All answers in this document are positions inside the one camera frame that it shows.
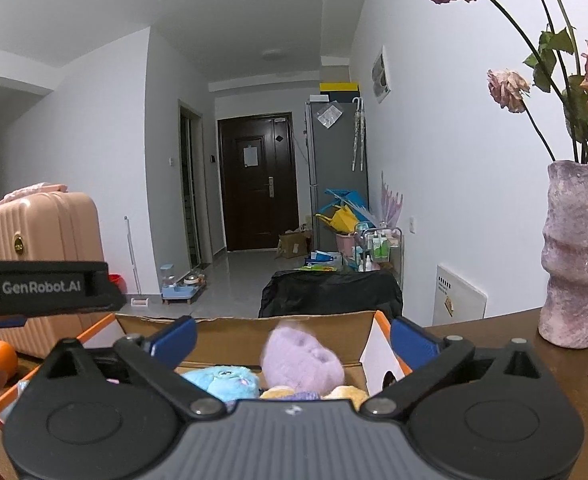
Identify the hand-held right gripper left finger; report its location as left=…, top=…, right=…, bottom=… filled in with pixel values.
left=36, top=316, right=227, bottom=422

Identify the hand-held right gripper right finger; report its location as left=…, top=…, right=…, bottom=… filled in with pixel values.
left=359, top=316, right=551, bottom=422

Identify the light blue plush toy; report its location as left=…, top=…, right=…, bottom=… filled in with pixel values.
left=181, top=365, right=261, bottom=403

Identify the orange printed cardboard box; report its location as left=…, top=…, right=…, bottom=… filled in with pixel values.
left=0, top=310, right=415, bottom=411

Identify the yellow white hamster plush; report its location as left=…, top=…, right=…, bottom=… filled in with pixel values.
left=259, top=385, right=370, bottom=411

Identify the fluffy purple plush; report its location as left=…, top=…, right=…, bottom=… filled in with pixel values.
left=260, top=323, right=346, bottom=395

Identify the orange fruit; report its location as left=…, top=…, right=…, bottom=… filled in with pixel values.
left=0, top=340, right=19, bottom=372

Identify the blue pet feeder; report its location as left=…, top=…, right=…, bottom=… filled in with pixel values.
left=160, top=264, right=207, bottom=306

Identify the pink ribbed suitcase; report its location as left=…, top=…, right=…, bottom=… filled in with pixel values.
left=0, top=191, right=110, bottom=361

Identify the white mop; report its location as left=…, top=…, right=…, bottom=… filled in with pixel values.
left=124, top=216, right=149, bottom=308

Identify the pink cloth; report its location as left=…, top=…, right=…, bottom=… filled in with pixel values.
left=0, top=184, right=69, bottom=206

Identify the metal storage cart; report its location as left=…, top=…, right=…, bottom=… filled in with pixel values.
left=354, top=227, right=404, bottom=273

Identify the black cloth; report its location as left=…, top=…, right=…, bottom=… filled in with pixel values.
left=258, top=269, right=404, bottom=318

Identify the pink waste bin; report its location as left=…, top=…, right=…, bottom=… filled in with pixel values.
left=335, top=231, right=357, bottom=266

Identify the brown floor cardboard box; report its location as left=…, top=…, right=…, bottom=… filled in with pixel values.
left=275, top=230, right=312, bottom=260

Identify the dark brown entrance door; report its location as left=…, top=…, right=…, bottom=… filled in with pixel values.
left=217, top=112, right=295, bottom=252

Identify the purple textured vase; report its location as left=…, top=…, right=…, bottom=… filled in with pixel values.
left=538, top=160, right=588, bottom=349

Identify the grey refrigerator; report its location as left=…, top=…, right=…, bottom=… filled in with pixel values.
left=304, top=97, right=370, bottom=261

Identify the clear folded umbrella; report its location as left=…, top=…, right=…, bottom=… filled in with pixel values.
left=351, top=97, right=366, bottom=172

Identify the clear plastic bag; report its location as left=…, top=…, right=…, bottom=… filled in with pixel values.
left=316, top=105, right=344, bottom=131

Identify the yellow black box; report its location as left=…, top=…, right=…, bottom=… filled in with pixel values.
left=319, top=81, right=361, bottom=103

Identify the white wall box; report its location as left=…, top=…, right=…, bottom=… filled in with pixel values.
left=433, top=263, right=488, bottom=326

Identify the purple feather wall decoration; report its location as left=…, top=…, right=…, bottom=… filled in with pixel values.
left=380, top=171, right=404, bottom=228

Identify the white wall electrical panel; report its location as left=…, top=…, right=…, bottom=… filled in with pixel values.
left=370, top=46, right=391, bottom=104

